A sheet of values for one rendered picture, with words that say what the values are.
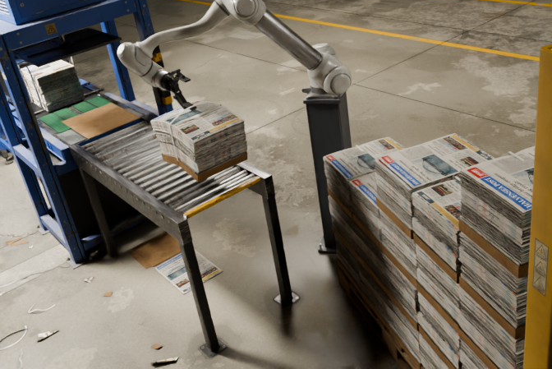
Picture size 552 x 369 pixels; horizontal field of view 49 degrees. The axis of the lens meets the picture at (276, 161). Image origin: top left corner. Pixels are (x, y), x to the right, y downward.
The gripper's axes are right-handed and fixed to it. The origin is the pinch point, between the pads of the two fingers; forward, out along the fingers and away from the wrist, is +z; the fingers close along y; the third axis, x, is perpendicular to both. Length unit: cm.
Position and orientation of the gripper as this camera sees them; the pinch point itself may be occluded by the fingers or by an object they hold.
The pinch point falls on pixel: (189, 93)
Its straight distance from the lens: 287.5
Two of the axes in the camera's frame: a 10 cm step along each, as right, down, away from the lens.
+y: 1.2, 8.4, 5.3
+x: -7.7, 4.2, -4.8
